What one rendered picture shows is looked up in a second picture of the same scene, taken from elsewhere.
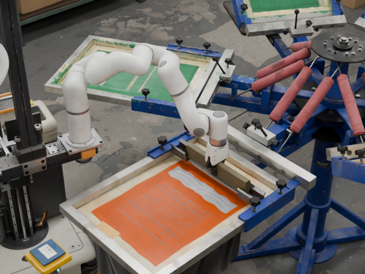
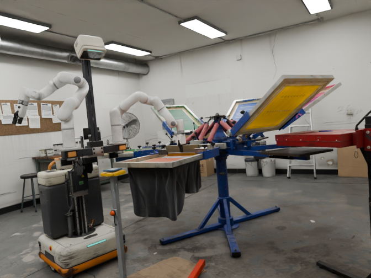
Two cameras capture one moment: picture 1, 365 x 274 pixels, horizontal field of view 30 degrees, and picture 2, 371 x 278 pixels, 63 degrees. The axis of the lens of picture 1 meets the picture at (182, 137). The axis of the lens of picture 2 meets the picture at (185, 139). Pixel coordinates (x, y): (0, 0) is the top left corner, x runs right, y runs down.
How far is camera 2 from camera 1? 174 cm
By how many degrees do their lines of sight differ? 36
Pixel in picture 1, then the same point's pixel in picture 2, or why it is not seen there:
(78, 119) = (117, 128)
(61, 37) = not seen: hidden behind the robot
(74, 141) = (115, 140)
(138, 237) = not seen: hidden behind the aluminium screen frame
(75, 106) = (116, 121)
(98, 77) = (126, 104)
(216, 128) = (180, 123)
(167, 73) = (155, 98)
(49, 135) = (95, 171)
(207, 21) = not seen: hidden behind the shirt
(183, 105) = (164, 112)
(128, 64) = (139, 94)
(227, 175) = (188, 147)
